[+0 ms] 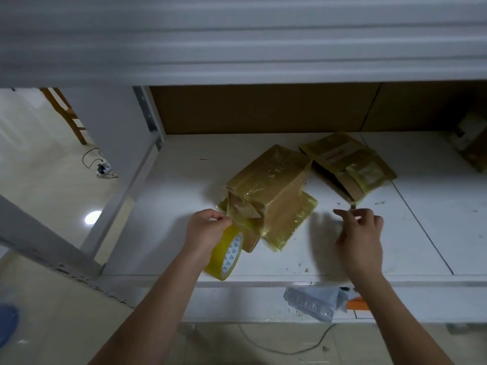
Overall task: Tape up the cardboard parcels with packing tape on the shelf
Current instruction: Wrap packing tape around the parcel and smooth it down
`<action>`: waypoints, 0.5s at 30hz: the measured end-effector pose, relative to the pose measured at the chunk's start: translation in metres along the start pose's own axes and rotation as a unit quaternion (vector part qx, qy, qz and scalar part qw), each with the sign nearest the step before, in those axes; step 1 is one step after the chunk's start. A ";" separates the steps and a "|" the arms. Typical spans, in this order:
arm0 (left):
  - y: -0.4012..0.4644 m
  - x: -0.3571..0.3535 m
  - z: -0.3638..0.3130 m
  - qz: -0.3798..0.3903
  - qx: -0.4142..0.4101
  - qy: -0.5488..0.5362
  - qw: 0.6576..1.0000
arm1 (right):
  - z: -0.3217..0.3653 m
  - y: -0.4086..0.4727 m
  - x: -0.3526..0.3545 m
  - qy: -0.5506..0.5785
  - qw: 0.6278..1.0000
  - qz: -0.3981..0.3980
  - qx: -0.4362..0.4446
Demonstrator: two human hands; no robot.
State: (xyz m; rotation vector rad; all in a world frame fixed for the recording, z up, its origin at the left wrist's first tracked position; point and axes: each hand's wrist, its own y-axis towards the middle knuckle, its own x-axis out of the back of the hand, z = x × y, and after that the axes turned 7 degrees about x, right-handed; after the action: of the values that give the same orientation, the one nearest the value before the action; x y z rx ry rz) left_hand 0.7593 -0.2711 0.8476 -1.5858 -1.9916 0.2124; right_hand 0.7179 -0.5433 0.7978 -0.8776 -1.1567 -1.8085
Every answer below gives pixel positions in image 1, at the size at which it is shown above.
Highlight person's right hand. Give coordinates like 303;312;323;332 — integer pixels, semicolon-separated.
332;207;385;284

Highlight person's left hand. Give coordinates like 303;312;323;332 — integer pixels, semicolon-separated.
185;208;233;263

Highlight yellow tape roll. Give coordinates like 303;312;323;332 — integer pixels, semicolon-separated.
203;224;245;282

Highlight white metal shelf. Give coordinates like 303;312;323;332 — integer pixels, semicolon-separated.
0;0;487;327

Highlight clear taped brown cardboard box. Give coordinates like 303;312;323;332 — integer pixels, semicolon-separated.
217;143;320;253

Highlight small taped carton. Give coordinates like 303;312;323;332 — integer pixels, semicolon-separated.
298;131;398;204

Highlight boxes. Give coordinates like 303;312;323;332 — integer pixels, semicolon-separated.
447;110;487;173

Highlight person's left forearm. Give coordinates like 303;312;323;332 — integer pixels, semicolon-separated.
90;250;210;365

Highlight person's right forearm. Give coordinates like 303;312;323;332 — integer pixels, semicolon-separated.
354;271;454;365

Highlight orange plastic object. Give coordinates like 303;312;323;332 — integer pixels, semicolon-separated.
346;296;371;312

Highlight wooden chair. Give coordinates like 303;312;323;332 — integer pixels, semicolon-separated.
40;87;91;147

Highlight blue round object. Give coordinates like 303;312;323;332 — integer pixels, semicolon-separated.
0;302;20;349

